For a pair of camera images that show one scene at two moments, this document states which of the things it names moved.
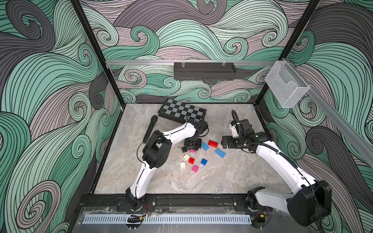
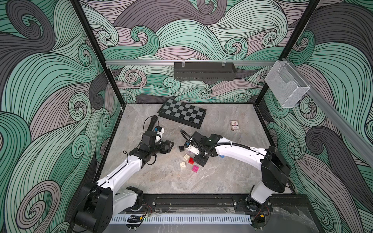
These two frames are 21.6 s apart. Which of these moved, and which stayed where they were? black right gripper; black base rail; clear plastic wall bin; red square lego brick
Moved: black right gripper
Stayed: black base rail; red square lego brick; clear plastic wall bin
